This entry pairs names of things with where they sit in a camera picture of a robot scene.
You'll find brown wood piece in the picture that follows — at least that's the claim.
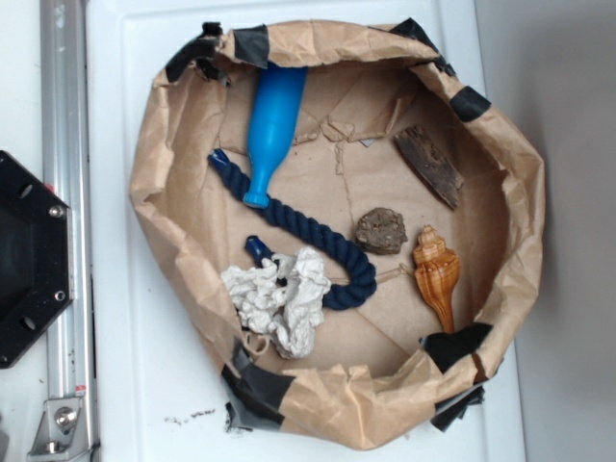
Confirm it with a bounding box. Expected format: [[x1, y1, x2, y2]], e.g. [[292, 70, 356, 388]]
[[394, 124, 464, 210]]

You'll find blue plastic bottle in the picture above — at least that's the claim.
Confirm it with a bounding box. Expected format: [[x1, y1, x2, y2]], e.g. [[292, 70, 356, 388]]
[[243, 64, 308, 209]]

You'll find grey-brown rock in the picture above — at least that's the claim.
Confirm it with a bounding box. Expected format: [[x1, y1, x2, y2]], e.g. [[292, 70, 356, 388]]
[[355, 207, 408, 255]]

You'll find orange striped conch shell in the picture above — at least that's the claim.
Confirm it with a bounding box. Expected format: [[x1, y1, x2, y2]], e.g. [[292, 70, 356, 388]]
[[412, 225, 460, 334]]

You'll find aluminium extrusion rail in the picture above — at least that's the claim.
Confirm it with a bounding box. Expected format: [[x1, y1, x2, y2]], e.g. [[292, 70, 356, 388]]
[[40, 1, 100, 461]]

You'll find dark blue twisted rope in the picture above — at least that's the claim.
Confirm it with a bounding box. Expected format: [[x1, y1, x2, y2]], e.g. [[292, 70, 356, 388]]
[[207, 148, 378, 310]]

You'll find metal corner bracket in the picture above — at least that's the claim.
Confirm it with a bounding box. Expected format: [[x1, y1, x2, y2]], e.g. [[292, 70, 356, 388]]
[[27, 397, 92, 461]]

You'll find brown paper bag bin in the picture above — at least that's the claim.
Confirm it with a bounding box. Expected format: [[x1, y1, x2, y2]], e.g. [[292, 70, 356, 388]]
[[129, 20, 545, 449]]

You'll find black octagonal mount plate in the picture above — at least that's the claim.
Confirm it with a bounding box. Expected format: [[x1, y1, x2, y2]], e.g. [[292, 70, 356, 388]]
[[1, 151, 72, 370]]

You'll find white plastic tray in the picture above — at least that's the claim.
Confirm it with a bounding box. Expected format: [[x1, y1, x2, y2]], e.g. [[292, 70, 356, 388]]
[[86, 1, 526, 461]]

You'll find crumpled white paper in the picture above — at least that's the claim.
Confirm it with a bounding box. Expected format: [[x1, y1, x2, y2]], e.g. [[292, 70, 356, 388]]
[[221, 246, 332, 359]]

